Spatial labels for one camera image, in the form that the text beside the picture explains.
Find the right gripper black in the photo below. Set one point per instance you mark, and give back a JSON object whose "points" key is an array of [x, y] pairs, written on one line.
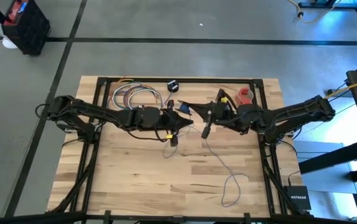
{"points": [[225, 112]]}

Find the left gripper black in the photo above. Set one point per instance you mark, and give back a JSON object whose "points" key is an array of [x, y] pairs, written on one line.
{"points": [[153, 119]]}

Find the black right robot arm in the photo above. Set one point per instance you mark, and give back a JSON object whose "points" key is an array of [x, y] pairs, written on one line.
{"points": [[290, 113]]}

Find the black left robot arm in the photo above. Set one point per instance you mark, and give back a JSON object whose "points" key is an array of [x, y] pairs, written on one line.
{"points": [[88, 110]]}

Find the small black round reel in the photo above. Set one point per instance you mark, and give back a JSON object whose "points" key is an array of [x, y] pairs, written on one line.
{"points": [[172, 86]]}

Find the black stand base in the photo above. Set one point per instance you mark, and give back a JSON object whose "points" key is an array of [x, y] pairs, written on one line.
{"points": [[321, 4]]}

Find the black storage bin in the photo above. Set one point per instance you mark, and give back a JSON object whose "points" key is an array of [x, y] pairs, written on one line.
{"points": [[32, 34]]}

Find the white floor object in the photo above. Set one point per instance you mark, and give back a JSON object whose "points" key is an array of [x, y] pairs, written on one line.
{"points": [[9, 44]]}

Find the red box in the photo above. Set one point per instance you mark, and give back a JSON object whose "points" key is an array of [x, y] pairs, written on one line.
{"points": [[13, 12]]}

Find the black Netgear network switch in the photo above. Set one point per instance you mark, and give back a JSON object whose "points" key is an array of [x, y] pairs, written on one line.
{"points": [[298, 197]]}

